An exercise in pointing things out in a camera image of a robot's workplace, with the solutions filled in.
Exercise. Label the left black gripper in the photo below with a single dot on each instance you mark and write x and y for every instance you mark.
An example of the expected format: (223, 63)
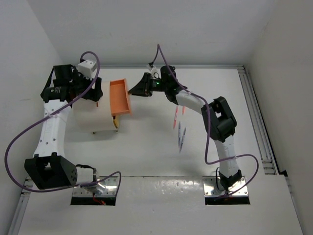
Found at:
(94, 94)

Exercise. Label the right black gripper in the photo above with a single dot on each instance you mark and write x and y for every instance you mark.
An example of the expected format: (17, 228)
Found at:
(144, 87)

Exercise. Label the coral drawer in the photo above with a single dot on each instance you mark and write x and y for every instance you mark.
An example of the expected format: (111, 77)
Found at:
(119, 98)

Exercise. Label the round drawer cabinet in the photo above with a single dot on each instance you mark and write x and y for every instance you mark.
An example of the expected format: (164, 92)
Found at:
(93, 116)

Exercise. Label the blue pen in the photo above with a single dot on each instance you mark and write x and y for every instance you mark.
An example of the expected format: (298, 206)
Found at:
(179, 134)

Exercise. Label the grey pen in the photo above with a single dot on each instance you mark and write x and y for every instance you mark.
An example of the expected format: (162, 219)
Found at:
(182, 139)

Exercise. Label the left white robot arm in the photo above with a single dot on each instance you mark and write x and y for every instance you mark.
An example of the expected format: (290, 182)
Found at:
(49, 169)

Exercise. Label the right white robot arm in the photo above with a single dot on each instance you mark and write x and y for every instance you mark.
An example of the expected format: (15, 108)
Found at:
(218, 118)

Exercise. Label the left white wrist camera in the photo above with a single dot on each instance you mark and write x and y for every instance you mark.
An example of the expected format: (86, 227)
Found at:
(87, 68)

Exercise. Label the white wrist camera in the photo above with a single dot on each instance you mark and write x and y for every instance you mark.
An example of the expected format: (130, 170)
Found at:
(87, 68)
(152, 69)

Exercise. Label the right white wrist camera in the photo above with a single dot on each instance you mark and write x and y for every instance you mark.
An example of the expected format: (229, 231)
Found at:
(152, 69)

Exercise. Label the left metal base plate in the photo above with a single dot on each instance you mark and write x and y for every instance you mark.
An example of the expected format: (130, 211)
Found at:
(106, 188)

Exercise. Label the metal base plate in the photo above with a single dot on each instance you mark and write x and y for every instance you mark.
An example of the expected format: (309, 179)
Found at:
(106, 188)
(213, 188)

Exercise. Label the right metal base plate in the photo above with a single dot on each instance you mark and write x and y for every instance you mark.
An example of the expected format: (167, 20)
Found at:
(213, 188)

